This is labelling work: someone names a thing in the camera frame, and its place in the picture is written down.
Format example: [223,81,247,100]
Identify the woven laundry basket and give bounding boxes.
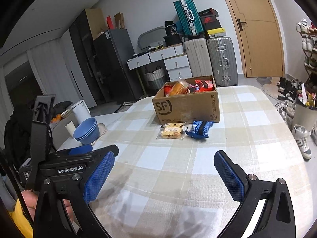
[145,66,167,90]

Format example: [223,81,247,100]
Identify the red chip bag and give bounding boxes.
[163,85,173,97]

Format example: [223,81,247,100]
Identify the beige plate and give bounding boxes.
[91,123,107,146]

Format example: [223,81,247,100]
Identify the white trash bin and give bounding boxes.
[292,99,317,131]

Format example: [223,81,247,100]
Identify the left hand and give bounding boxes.
[21,190,75,225]

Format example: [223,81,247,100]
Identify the teal suitcase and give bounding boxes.
[174,0,205,38]

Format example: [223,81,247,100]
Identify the beige suitcase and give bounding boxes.
[184,38,213,77]

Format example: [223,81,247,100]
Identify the white drawer desk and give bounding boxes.
[127,44,193,82]

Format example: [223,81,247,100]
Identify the silver suitcase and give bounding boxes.
[207,36,238,86]

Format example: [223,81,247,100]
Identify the black refrigerator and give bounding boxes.
[94,29,143,104]

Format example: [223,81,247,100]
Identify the orange bread pack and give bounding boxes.
[168,79,192,96]

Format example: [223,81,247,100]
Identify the wooden door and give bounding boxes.
[225,0,285,77]

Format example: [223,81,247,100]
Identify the stacked shoe boxes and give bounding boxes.
[198,8,226,39]

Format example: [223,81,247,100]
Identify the white cup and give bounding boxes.
[65,121,76,138]

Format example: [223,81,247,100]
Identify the SF cardboard box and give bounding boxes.
[152,86,220,124]

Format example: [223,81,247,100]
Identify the red oreo cookie pack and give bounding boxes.
[195,80,214,92]

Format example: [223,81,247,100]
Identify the yellow biscuit pack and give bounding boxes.
[157,123,187,140]

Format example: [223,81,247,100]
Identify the white sneaker on floor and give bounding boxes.
[292,124,312,161]

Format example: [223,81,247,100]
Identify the blue bowls stack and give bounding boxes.
[73,118,100,145]

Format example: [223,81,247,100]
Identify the blue oreo pack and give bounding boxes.
[185,121,214,139]

